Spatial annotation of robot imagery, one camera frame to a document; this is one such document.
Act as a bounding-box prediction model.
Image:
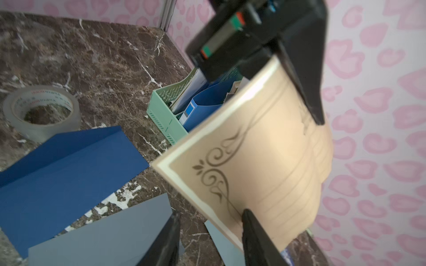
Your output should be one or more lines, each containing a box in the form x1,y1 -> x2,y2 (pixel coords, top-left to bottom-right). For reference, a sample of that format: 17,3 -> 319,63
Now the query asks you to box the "small blue box in organizer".
179,78 -> 236,133

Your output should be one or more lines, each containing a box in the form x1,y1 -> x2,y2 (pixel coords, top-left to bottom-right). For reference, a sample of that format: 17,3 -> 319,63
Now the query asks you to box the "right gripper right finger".
242,209 -> 288,266

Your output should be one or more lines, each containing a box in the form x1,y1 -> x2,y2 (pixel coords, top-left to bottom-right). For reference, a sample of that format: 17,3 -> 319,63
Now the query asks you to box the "green file organizer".
147,68 -> 243,145

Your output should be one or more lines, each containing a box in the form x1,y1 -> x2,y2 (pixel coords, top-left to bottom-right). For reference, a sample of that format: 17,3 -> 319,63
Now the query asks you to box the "dark blue envelope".
1,126 -> 149,258

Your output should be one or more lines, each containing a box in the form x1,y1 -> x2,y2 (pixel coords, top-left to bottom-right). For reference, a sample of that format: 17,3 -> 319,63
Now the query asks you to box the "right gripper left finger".
137,212 -> 180,266

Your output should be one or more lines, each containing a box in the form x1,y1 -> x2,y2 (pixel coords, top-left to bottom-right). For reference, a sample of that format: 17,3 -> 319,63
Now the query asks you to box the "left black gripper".
186,1 -> 327,125

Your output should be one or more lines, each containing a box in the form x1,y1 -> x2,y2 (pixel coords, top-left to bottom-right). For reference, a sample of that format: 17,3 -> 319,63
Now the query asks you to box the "light teal envelope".
204,221 -> 246,266

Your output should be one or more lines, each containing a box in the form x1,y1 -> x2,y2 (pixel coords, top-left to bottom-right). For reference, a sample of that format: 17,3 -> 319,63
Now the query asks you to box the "clear tape roll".
3,85 -> 81,143

